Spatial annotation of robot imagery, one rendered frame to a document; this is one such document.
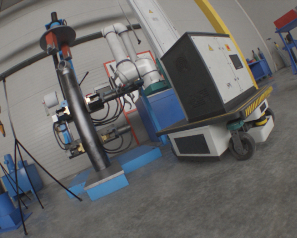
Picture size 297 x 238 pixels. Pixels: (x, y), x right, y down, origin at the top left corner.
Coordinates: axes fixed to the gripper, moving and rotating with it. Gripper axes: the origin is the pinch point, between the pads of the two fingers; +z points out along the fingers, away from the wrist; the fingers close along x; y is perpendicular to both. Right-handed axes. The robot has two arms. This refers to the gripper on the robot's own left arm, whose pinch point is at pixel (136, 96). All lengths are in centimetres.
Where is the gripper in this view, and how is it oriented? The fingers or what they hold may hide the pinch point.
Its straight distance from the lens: 188.3
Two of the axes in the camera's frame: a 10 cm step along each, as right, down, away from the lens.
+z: 3.6, 8.4, 4.1
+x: -8.2, 4.9, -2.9
